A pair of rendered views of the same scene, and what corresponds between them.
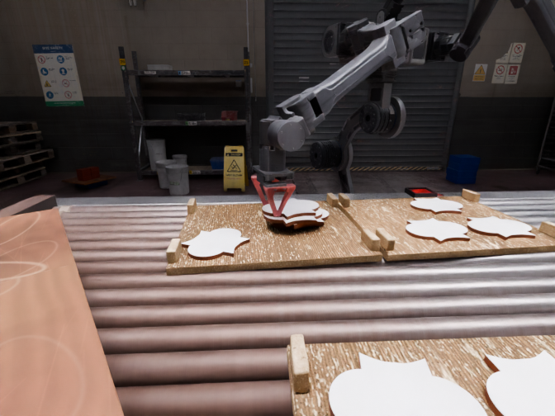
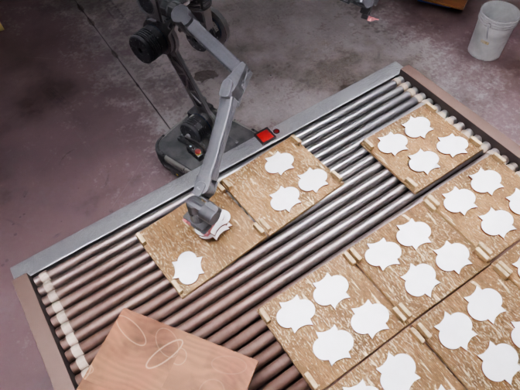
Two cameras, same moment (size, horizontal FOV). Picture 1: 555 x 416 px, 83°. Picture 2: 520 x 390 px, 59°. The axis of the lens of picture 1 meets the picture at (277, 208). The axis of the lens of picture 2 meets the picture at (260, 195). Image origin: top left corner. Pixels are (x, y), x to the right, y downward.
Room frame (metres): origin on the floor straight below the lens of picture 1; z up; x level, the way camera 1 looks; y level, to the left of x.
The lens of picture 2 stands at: (-0.24, 0.23, 2.54)
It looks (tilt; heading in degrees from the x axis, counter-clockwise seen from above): 55 degrees down; 332
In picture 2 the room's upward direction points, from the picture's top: 4 degrees counter-clockwise
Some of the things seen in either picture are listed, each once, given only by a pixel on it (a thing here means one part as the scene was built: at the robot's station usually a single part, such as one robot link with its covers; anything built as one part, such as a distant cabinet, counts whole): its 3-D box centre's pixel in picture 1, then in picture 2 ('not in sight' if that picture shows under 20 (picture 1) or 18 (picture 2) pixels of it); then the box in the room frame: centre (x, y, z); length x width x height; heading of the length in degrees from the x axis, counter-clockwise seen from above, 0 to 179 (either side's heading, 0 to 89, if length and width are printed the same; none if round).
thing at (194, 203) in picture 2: (273, 132); (196, 206); (0.69, 0.01, 1.15); 0.07 x 0.06 x 0.07; 22
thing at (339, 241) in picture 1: (268, 229); (200, 236); (0.70, 0.02, 0.93); 0.41 x 0.35 x 0.02; 97
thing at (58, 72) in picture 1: (58, 76); not in sight; (5.38, 3.44, 1.55); 0.61 x 0.02 x 0.91; 92
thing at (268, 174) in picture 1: (272, 160); (196, 214); (0.69, 0.01, 1.09); 0.10 x 0.07 x 0.07; 21
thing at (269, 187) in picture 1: (275, 194); (203, 227); (0.67, 0.00, 1.02); 0.07 x 0.07 x 0.09; 21
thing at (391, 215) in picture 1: (434, 221); (281, 183); (0.75, -0.40, 0.93); 0.41 x 0.35 x 0.02; 97
